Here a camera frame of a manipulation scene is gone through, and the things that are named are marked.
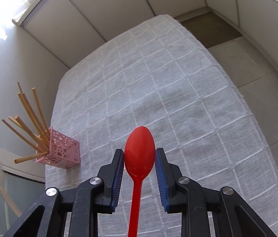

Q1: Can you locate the grey checked tablecloth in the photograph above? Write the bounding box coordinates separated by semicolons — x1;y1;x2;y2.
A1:
45;15;278;236

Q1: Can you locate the red plastic spoon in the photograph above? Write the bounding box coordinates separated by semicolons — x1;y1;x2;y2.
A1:
124;126;155;236

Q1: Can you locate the pink perforated utensil basket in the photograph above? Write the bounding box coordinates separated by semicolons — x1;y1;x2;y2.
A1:
35;127;81;169

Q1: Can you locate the wooden chopstick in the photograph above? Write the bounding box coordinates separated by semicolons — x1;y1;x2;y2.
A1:
8;116;43;143
14;115;49;151
32;88;49;133
2;119;48;153
17;92;50;144
14;151;48;164
17;81;49;136

